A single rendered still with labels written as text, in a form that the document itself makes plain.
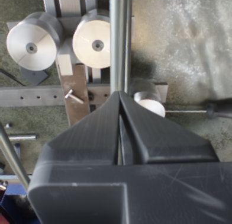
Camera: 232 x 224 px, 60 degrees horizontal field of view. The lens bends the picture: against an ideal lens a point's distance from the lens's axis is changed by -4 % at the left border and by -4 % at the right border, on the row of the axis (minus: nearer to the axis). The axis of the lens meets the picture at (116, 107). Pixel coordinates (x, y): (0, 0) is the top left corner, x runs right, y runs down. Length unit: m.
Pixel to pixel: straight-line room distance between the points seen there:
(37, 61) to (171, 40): 0.19
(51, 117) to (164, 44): 0.23
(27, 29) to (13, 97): 0.14
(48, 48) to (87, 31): 0.04
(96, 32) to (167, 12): 0.13
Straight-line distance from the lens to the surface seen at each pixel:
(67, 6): 0.27
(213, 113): 0.38
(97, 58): 0.22
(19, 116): 0.41
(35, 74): 0.35
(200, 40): 0.33
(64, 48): 0.22
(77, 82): 0.25
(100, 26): 0.21
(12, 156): 0.21
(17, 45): 0.23
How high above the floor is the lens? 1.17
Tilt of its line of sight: 51 degrees down
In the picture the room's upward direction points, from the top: 178 degrees clockwise
